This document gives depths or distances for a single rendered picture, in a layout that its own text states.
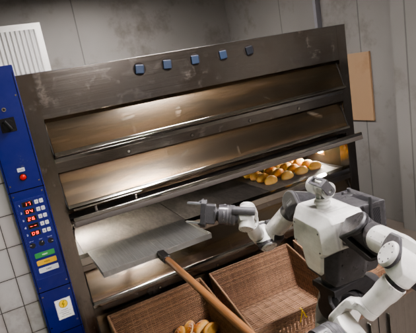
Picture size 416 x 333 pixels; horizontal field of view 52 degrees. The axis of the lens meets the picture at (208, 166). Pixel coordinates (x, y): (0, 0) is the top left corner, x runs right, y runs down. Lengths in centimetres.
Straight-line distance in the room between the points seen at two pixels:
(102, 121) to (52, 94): 26
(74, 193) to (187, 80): 82
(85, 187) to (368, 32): 350
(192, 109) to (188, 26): 413
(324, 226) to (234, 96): 108
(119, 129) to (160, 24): 413
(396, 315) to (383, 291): 148
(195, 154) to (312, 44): 100
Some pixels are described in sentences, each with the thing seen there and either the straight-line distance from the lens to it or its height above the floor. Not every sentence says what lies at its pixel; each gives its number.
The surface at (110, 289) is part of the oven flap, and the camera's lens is 235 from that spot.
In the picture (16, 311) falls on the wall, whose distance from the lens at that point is 232.
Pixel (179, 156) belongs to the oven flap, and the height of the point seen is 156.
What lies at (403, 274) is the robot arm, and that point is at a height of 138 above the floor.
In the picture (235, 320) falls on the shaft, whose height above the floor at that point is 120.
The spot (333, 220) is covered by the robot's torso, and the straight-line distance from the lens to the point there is 161.
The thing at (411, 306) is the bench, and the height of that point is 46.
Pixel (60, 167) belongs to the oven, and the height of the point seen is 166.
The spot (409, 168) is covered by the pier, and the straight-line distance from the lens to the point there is 468.
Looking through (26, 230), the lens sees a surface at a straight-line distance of 215.
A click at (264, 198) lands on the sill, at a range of 260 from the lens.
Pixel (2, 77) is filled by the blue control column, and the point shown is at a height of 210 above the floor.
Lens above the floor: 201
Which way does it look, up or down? 14 degrees down
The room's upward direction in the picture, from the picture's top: 10 degrees counter-clockwise
